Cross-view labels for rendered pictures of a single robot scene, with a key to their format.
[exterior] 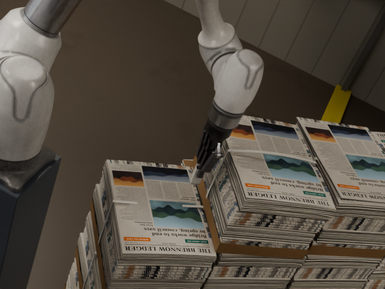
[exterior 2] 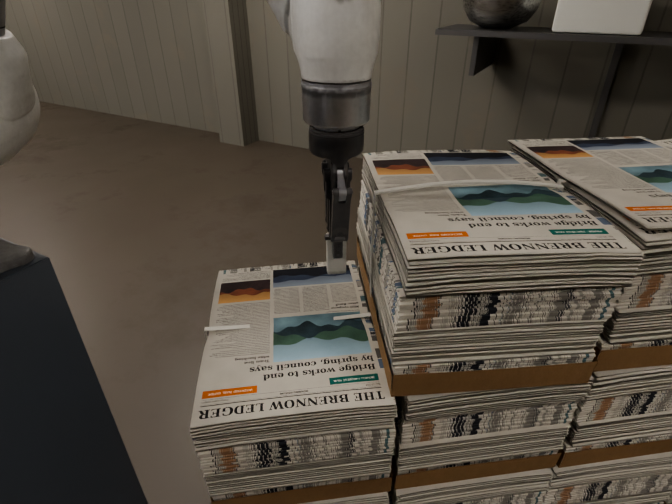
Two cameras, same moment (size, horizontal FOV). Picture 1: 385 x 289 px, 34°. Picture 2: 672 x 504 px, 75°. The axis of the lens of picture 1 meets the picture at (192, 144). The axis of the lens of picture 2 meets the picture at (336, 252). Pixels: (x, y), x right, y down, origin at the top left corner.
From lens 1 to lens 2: 1.21 m
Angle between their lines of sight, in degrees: 17
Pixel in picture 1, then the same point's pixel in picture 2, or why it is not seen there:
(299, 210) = (552, 270)
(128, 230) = (215, 378)
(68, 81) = (293, 237)
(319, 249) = (619, 357)
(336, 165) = (609, 182)
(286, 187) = (508, 229)
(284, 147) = (492, 175)
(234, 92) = (317, 21)
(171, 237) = (300, 379)
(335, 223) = (645, 294)
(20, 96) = not seen: outside the picture
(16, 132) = not seen: outside the picture
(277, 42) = not seen: hidden behind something
